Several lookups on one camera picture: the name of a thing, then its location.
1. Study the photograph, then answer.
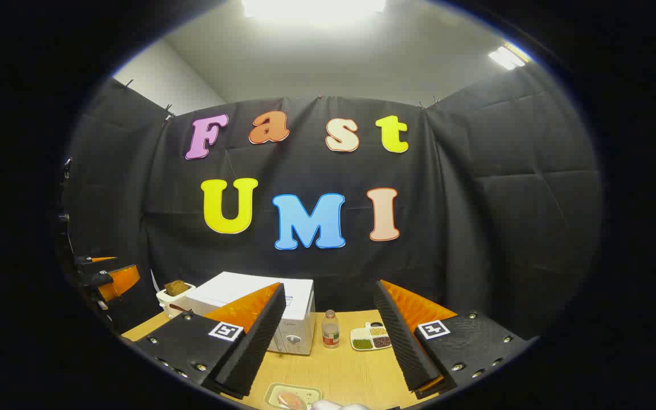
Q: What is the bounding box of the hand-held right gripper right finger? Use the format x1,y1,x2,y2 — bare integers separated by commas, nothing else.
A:
374,279,529,399

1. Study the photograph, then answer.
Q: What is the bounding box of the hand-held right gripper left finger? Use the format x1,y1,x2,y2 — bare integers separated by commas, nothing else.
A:
133,282,286,399

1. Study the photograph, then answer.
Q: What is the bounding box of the white microwave oven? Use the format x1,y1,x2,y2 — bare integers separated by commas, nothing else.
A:
186,272,315,356

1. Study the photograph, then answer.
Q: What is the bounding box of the pink meat slice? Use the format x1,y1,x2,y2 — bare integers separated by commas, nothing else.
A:
277,391,308,410

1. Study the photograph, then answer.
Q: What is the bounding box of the white divided bean dish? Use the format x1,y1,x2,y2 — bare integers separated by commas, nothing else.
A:
350,322,392,351

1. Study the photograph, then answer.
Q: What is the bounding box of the white toaster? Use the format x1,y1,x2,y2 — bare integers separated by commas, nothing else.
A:
156,283,196,318

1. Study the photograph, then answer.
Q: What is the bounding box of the clear bottle red label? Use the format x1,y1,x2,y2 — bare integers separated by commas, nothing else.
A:
322,309,341,349

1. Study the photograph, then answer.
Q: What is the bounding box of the pale green tray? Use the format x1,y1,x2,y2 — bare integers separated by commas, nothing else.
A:
264,383,322,410

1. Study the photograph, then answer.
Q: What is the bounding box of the black backdrop cloth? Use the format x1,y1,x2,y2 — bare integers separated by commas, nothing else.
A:
60,77,603,342

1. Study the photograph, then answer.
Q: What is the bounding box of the ceiling light panel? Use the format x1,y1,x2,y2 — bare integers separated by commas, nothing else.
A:
243,0,387,24
487,44,529,71

